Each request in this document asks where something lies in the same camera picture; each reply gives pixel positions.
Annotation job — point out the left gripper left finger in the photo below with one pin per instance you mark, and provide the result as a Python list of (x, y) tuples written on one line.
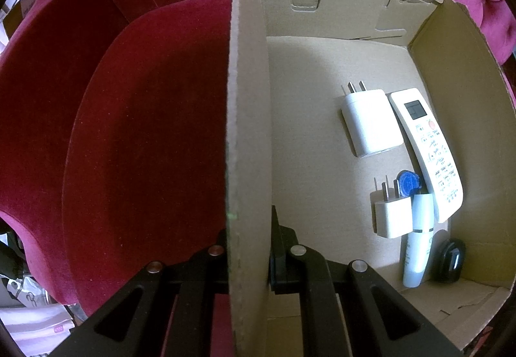
[(165, 310)]

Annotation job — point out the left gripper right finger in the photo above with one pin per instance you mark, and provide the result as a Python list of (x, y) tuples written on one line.
[(348, 309)]

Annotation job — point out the light blue cosmetic bottle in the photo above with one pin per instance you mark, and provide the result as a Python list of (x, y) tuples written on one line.
[(419, 240)]

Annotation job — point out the black round lens cap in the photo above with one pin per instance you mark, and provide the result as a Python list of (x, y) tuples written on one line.
[(448, 262)]

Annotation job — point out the small white charger plug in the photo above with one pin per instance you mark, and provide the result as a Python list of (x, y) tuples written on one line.
[(393, 214)]

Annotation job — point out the blue key fob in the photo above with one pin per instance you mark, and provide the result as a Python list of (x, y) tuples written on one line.
[(409, 183)]

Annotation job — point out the white remote control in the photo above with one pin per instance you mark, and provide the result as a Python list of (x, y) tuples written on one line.
[(432, 151)]

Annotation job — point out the large white charger plug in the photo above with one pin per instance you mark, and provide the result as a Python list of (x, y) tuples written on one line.
[(370, 121)]

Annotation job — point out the cardboard box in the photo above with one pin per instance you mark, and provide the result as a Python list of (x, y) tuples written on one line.
[(288, 150)]

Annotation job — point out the red velvet tufted armchair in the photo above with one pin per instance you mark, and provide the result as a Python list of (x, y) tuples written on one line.
[(113, 136)]

